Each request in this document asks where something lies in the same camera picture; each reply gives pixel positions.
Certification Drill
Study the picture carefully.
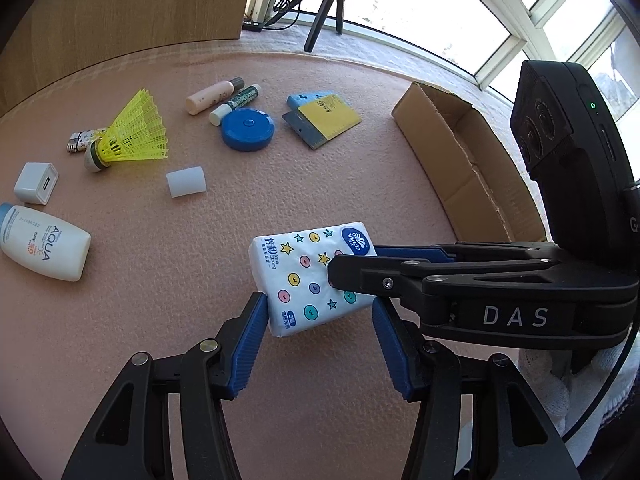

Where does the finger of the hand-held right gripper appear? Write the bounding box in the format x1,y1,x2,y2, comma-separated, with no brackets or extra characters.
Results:
372,242,558,262
327,254,566,311

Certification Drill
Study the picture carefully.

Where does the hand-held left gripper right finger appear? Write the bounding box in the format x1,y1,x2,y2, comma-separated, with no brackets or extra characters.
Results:
371,296,583,480

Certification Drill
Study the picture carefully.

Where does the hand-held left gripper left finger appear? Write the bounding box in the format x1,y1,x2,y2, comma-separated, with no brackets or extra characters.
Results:
60,291,271,480

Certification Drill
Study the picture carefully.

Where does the patterned tissue pack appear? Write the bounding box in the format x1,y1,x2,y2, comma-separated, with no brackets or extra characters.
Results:
248,220,378,338

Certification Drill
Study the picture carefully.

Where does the cardboard box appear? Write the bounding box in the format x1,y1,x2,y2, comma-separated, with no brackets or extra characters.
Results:
391,81,548,246

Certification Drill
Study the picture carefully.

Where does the white sunscreen bottle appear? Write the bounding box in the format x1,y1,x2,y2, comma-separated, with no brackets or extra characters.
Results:
0,202,92,282

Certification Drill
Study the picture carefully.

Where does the white usb charger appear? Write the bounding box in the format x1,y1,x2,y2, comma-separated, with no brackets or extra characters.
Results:
13,162,59,206

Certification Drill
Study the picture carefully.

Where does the person's right hand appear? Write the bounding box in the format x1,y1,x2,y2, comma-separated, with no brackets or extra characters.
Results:
519,345,636,466

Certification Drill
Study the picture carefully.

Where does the yellow card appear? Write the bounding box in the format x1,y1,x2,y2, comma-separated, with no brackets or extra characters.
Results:
297,95,363,141

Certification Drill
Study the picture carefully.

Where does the grey-blue scraper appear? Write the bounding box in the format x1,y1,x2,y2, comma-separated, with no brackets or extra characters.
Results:
281,109,346,151

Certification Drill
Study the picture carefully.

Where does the blue phone stand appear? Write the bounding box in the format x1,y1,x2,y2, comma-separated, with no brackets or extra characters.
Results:
287,91,337,111

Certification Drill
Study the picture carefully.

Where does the blue round tape measure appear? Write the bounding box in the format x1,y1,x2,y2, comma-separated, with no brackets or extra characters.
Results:
221,109,275,152

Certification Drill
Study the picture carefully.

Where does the light checked cloth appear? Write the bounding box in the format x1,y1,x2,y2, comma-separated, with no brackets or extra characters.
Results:
240,22,513,108

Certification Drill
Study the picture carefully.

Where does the green and white tube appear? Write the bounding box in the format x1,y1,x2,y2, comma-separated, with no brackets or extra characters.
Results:
209,85,263,127

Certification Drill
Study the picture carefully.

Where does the pink tube with grey cap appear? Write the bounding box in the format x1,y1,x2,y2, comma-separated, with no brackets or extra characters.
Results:
185,77,244,116

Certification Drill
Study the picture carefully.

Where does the yellow shuttlecock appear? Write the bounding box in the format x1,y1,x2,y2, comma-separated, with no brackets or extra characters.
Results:
83,89,169,173

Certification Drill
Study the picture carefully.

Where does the black tripod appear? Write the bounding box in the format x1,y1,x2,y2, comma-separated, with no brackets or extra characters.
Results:
262,0,351,53

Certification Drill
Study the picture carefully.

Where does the patterned lighter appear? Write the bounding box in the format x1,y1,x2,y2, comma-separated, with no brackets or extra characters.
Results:
66,129,107,154

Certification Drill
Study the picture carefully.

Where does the wooden board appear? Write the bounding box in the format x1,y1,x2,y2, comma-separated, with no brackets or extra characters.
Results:
0,0,261,116

